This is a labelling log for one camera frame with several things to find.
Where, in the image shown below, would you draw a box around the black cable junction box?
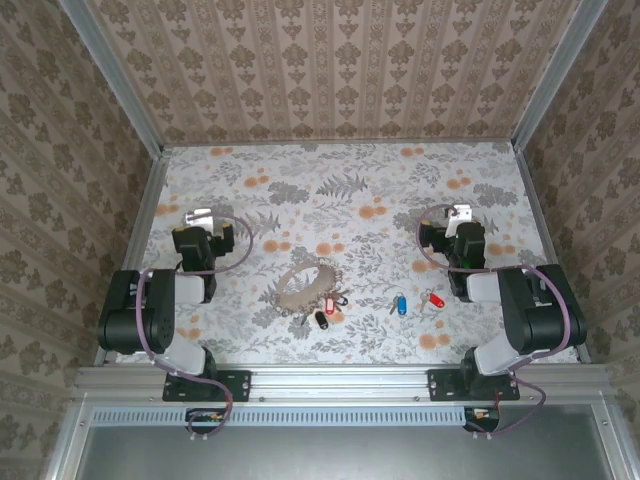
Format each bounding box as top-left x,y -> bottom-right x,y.
185,407 -> 229,435
463,405 -> 501,434

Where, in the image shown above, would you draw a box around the large keyring with small rings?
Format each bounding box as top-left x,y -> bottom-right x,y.
269,255 -> 352,324

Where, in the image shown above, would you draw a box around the aluminium side rail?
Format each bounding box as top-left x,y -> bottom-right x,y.
512,144 -> 594,364
93,147 -> 170,365

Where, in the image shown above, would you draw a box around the aluminium front rail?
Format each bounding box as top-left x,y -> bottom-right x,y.
74,364 -> 609,404

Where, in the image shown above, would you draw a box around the keys with black tag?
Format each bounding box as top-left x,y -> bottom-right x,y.
299,308 -> 330,331

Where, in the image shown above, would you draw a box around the aluminium frame post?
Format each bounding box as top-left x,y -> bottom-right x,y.
510,0 -> 609,151
57,0 -> 166,156

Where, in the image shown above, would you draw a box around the floral patterned table cover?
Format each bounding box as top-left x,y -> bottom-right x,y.
134,142 -> 581,366

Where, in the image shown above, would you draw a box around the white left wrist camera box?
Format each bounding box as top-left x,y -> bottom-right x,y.
183,208 -> 217,227

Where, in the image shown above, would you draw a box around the grey metal sheet panel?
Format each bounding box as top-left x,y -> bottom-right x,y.
47,404 -> 640,480

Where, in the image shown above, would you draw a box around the grey slotted cable duct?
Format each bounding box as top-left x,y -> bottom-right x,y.
92,405 -> 469,427

